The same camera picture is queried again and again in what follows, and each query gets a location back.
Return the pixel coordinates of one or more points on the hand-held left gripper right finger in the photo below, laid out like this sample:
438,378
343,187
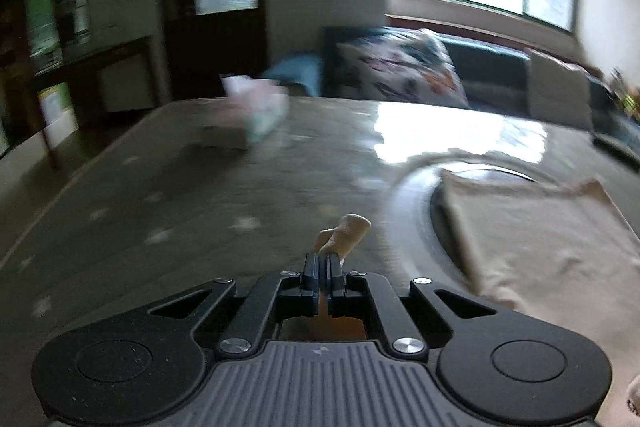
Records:
334,282

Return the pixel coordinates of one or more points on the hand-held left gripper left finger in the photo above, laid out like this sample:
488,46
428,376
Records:
312,279

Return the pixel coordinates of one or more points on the beige sweater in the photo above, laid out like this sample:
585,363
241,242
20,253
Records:
540,237

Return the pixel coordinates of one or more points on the round dark table inset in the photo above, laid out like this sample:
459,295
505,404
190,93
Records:
441,219

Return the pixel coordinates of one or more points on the grey quilted star table cover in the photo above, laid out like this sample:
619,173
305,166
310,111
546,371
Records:
175,187

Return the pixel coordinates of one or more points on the white tissue pack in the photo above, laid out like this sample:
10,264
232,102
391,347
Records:
260,112

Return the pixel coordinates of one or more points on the butterfly print pillow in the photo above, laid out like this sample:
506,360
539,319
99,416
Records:
400,67

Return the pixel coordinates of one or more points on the dark wooden door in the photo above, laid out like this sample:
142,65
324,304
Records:
215,47

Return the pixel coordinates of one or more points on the blue sofa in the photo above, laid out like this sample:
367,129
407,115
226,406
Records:
492,64

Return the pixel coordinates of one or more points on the dark wooden cabinet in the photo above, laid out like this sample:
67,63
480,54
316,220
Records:
125,72

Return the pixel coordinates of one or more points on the grey pillow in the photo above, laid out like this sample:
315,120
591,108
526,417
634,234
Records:
557,92

